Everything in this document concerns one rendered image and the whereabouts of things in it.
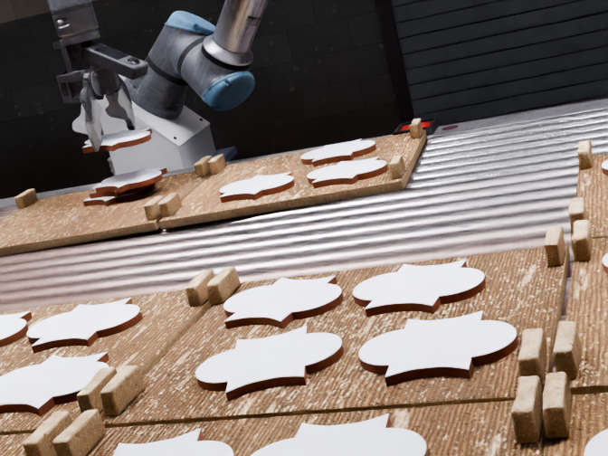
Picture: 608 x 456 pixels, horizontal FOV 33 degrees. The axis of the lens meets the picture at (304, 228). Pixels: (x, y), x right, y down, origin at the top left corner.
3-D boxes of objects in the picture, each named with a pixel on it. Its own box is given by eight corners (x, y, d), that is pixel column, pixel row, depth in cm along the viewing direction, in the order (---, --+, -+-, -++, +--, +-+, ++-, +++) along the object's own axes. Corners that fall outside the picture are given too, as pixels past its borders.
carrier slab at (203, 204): (222, 174, 200) (220, 166, 199) (427, 137, 188) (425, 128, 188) (160, 230, 167) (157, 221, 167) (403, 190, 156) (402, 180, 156)
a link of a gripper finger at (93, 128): (79, 153, 188) (80, 104, 189) (102, 150, 185) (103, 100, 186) (66, 150, 185) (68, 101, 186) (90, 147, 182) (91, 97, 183)
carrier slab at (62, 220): (35, 207, 211) (33, 199, 210) (218, 175, 200) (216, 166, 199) (-56, 265, 178) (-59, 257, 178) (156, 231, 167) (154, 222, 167)
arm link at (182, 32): (174, 55, 245) (202, 7, 239) (205, 88, 238) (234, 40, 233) (137, 47, 235) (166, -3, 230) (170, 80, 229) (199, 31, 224)
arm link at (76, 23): (100, 4, 185) (71, 12, 178) (108, 29, 186) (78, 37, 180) (71, 11, 189) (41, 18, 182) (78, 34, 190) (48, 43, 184)
